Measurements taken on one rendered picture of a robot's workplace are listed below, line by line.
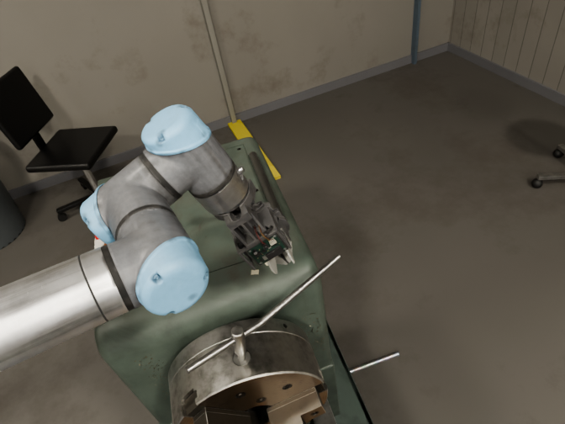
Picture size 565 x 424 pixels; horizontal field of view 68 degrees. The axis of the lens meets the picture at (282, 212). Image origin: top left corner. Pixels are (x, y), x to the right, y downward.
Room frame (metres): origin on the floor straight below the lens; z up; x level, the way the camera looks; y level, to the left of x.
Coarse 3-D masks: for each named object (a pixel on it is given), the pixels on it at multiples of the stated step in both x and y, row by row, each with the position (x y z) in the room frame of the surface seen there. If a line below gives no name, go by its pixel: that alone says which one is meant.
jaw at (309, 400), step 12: (300, 396) 0.36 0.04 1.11; (312, 396) 0.36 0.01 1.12; (276, 408) 0.35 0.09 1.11; (288, 408) 0.35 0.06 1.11; (300, 408) 0.34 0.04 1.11; (312, 408) 0.34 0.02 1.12; (324, 408) 0.34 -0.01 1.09; (276, 420) 0.33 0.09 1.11; (288, 420) 0.33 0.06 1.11; (300, 420) 0.32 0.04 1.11
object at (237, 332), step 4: (232, 328) 0.41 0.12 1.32; (236, 328) 0.41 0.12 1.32; (240, 328) 0.41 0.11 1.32; (232, 332) 0.40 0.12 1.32; (236, 332) 0.40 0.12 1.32; (240, 332) 0.40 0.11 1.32; (232, 336) 0.40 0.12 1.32; (236, 336) 0.39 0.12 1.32; (240, 336) 0.39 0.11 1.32; (244, 336) 0.40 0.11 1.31; (236, 340) 0.39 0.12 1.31; (240, 340) 0.39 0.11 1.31; (244, 340) 0.40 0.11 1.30; (236, 344) 0.39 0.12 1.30; (240, 344) 0.39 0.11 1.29; (244, 344) 0.39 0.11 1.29; (236, 348) 0.39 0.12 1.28; (240, 348) 0.39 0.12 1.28; (244, 348) 0.39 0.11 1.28; (236, 352) 0.39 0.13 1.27; (240, 352) 0.39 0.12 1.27; (244, 352) 0.39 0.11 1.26; (240, 356) 0.39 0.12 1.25; (244, 356) 0.40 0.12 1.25; (240, 360) 0.39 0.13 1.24
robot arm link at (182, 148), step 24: (168, 120) 0.47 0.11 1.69; (192, 120) 0.47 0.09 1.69; (168, 144) 0.44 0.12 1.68; (192, 144) 0.45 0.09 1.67; (216, 144) 0.48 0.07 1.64; (168, 168) 0.44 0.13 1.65; (192, 168) 0.44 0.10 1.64; (216, 168) 0.45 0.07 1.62; (192, 192) 0.45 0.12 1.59; (216, 192) 0.45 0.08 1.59
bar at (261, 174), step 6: (252, 156) 0.97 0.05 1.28; (252, 162) 0.95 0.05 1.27; (258, 162) 0.93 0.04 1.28; (258, 168) 0.91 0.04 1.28; (258, 174) 0.88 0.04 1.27; (264, 174) 0.88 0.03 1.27; (264, 180) 0.85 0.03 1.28; (264, 186) 0.83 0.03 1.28; (270, 186) 0.83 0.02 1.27; (264, 192) 0.81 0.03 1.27; (270, 192) 0.80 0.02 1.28; (270, 198) 0.78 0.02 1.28; (270, 204) 0.76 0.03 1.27; (276, 204) 0.75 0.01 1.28
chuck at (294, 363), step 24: (264, 336) 0.44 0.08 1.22; (288, 336) 0.45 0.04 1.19; (192, 360) 0.42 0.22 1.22; (216, 360) 0.40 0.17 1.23; (264, 360) 0.39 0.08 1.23; (288, 360) 0.39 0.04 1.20; (312, 360) 0.42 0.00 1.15; (192, 384) 0.38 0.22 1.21; (216, 384) 0.36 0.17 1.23; (240, 384) 0.35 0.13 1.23; (264, 384) 0.36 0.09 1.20; (288, 384) 0.37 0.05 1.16; (312, 384) 0.37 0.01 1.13; (240, 408) 0.35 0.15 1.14; (264, 408) 0.39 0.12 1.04
